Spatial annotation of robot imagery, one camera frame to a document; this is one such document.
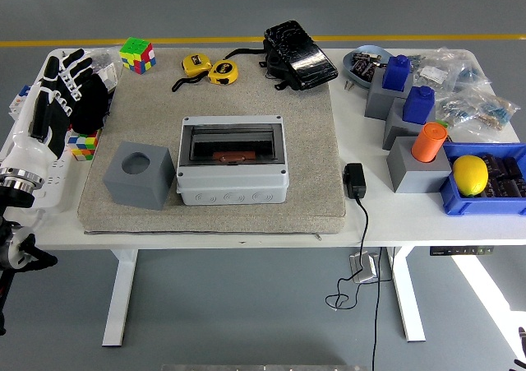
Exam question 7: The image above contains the hanging black cable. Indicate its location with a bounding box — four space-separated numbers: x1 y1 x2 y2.
371 246 398 371

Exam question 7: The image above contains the large colourful puzzle cube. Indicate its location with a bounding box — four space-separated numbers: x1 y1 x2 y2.
118 37 157 76

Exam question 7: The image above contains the white power strip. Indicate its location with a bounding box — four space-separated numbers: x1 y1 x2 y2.
39 156 75 214

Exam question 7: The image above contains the silver metal box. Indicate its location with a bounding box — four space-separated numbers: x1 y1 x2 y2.
348 252 378 285

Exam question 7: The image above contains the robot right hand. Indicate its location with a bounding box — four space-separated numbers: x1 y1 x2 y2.
513 327 526 370

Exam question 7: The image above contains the blue plastic bin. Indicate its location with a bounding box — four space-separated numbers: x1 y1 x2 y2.
438 141 526 217

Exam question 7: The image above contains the yellow tape measure with strap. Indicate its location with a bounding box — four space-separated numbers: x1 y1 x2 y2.
171 53 213 93

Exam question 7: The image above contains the orange cylinder battery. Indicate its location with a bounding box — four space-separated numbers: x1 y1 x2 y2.
211 151 256 165
410 122 448 163

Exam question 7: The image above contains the thin black adapter cord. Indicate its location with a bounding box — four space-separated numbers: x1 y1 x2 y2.
325 196 371 311

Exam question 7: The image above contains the clear bag with white label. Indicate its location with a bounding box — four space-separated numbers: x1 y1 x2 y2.
412 46 469 95

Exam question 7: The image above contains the white circuit breaker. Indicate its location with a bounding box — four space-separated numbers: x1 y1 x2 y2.
8 85 34 117

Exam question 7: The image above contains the blue-grey dish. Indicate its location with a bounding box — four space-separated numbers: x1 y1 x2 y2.
342 44 395 89

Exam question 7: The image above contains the black table control panel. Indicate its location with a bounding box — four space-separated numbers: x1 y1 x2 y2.
429 245 496 257

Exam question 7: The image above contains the blue plastic block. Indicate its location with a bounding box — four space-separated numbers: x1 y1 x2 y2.
381 53 414 91
401 85 436 126

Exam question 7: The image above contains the black zip pouch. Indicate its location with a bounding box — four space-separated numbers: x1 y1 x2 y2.
224 20 339 91

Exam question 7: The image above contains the yellow lemon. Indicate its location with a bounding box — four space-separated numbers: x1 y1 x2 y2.
451 155 489 197

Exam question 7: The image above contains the grey block with round hole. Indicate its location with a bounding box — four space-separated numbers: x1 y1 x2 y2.
385 135 453 194
101 141 177 211

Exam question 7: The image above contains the clear bag of blue parts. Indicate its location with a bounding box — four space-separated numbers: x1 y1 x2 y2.
458 64 493 99

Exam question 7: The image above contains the grey electrical box with lid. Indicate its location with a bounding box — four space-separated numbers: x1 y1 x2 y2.
175 114 288 206

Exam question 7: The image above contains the white table leg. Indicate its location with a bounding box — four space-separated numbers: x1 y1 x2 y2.
101 248 139 347
388 246 427 343

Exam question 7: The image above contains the white switch module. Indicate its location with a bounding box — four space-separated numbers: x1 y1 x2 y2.
100 63 120 92

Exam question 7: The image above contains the grey block holder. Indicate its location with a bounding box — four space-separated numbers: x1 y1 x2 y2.
364 68 413 121
381 97 436 151

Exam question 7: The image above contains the grey-brown mat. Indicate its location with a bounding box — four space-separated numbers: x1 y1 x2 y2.
76 49 347 235

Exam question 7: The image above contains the large clear bag of parts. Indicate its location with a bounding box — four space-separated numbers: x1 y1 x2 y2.
435 86 521 133

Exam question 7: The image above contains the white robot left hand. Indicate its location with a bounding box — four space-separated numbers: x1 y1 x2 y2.
0 49 96 182

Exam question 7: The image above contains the clear bag of dark parts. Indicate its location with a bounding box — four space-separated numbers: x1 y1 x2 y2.
88 48 124 92

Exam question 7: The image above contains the small colourful puzzle cube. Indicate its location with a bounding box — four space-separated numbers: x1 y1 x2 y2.
67 128 101 162

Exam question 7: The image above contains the black power adapter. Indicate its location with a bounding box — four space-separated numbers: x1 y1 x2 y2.
343 162 367 200

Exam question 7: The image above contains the black cloth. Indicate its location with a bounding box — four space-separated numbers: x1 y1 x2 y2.
72 73 117 136

